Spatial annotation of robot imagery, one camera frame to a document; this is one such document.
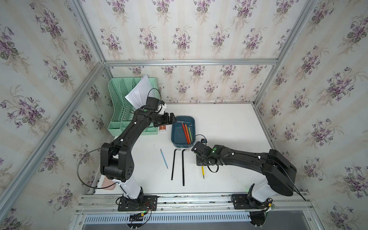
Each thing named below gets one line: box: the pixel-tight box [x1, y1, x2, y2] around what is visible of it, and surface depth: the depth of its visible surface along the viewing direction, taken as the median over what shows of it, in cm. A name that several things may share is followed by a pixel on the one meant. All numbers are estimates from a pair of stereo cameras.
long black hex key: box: [182, 149, 190, 187], surface depth 87 cm
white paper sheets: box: [124, 74, 153, 110], surface depth 92 cm
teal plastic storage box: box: [171, 115, 196, 149], surface depth 103 cm
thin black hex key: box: [171, 148, 182, 181], surface depth 89 cm
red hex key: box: [176, 120, 191, 145], surface depth 103 cm
